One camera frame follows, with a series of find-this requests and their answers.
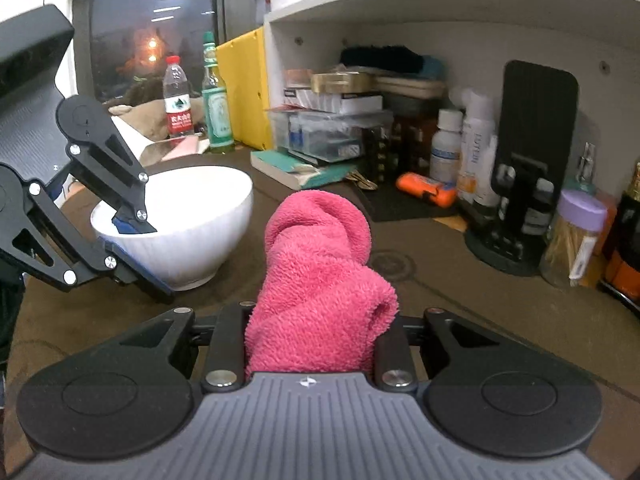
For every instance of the black gold-capped serum bottle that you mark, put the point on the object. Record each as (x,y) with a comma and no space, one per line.
(627,220)

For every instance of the white black-label box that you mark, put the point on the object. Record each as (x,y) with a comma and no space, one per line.
(340,102)

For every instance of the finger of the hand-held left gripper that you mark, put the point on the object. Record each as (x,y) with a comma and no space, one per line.
(117,180)
(75,230)

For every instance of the black orange cream jar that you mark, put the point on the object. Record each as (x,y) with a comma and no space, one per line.
(625,280)

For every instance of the pink terry towel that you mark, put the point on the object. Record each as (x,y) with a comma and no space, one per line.
(320,285)

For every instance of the tan folded eyeglasses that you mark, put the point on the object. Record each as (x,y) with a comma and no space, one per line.
(364,181)

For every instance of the green glass bottle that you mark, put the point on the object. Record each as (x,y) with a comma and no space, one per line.
(217,110)

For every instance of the cardboard piece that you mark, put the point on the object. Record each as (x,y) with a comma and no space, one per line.
(175,150)

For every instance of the white ribbed bowl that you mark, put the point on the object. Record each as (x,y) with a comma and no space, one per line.
(200,230)

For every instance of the clear perfume spray bottle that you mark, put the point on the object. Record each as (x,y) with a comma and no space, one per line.
(585,175)

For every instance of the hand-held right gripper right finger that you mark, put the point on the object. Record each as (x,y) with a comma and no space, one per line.
(395,355)

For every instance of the teal book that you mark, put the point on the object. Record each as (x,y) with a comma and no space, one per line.
(285,167)

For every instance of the toothpick jar purple lid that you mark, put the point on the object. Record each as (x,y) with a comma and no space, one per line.
(575,240)

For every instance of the white spray can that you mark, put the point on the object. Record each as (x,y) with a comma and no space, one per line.
(475,150)

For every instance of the orange tube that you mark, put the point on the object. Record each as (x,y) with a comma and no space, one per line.
(425,189)

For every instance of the black gold-lettered tile set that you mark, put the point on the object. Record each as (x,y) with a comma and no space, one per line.
(395,155)

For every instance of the clear plastic storage box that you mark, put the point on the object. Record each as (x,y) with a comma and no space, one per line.
(325,135)

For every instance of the small white dropper bottle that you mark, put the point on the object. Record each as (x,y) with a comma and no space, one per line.
(487,180)

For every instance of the black ribbed tray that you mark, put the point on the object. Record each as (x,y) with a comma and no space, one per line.
(390,207)

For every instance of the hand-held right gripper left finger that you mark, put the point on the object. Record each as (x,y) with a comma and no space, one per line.
(230,330)

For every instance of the black bristle brush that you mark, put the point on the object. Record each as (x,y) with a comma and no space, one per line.
(385,60)

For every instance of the gold metal tin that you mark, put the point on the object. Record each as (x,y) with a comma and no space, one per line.
(342,82)

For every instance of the white medicine bottle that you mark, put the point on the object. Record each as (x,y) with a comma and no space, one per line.
(446,155)

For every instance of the white shelf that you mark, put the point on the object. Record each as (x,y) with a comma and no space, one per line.
(450,5)

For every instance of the red-label water bottle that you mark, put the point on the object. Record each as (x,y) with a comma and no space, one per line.
(178,105)

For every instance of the black phone stand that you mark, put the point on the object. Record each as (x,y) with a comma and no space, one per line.
(540,110)

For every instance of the copper tape roll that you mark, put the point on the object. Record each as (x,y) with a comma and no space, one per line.
(299,79)

